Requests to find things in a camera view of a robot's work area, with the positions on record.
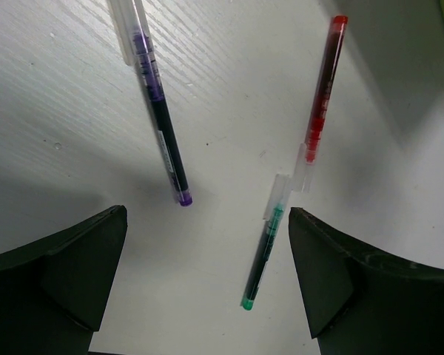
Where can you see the purple gel pen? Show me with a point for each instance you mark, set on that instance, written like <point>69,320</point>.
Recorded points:
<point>132,30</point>

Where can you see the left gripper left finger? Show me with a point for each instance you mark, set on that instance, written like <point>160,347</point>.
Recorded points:
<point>54,291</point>

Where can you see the red gel pen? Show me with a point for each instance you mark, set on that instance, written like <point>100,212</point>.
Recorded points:
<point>307,155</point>

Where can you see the green gel pen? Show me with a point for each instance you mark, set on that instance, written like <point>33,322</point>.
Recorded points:
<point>272,217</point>

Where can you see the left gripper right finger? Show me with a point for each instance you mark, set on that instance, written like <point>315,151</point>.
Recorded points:
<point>360,299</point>

